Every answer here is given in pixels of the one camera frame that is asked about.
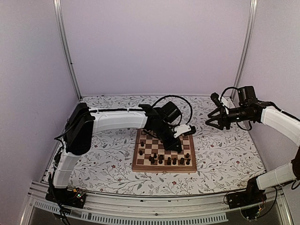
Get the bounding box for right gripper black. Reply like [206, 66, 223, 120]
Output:
[206, 105, 252, 130]

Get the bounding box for wooden chess board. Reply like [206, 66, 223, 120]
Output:
[132, 129, 197, 173]

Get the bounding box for dark piece placed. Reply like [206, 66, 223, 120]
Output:
[158, 155, 164, 164]

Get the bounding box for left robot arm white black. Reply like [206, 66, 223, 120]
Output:
[49, 102, 191, 203]

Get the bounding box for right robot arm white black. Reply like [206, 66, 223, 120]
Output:
[205, 86, 300, 204]

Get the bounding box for floral patterned table mat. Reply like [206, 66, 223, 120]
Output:
[45, 95, 268, 197]

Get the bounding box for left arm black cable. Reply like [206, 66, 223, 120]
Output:
[154, 95, 193, 128]

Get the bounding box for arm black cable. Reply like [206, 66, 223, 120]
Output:
[154, 95, 193, 128]
[220, 87, 253, 131]

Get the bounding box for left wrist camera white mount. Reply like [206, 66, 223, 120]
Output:
[173, 124, 196, 138]

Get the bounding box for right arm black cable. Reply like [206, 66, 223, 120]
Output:
[220, 87, 253, 131]

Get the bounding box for front aluminium rail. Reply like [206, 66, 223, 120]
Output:
[21, 182, 296, 225]

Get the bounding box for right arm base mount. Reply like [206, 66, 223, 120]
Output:
[224, 177, 267, 220]

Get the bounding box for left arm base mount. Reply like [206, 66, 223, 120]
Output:
[45, 187, 86, 209]

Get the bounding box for right aluminium frame post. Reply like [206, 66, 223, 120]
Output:
[234, 0, 258, 88]

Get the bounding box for aluminium frame post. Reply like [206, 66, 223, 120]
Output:
[53, 0, 82, 99]
[234, 0, 258, 88]

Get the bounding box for left aluminium frame post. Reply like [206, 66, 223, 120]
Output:
[53, 0, 82, 99]

